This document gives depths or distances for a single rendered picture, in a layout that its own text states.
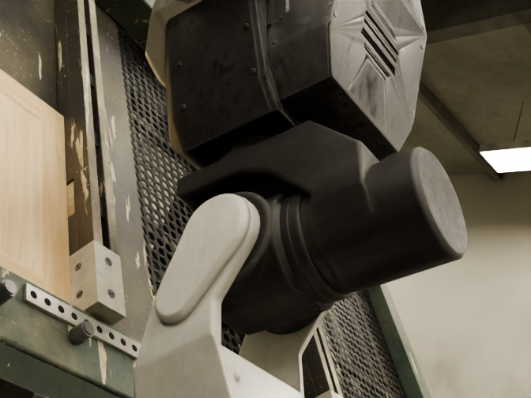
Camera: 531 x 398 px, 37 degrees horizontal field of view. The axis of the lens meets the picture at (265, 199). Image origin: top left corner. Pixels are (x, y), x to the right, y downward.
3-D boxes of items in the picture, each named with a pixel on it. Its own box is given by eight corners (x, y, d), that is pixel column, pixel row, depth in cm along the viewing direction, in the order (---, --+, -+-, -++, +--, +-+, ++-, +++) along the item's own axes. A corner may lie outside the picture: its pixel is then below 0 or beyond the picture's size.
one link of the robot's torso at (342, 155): (480, 283, 75) (453, 141, 85) (421, 219, 66) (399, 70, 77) (242, 355, 88) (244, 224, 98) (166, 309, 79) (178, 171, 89)
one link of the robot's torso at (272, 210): (356, 323, 81) (348, 228, 88) (284, 267, 72) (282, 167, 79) (254, 354, 87) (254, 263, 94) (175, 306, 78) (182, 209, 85)
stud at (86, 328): (67, 341, 109) (83, 332, 108) (66, 327, 111) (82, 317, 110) (80, 348, 111) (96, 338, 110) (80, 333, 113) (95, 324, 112)
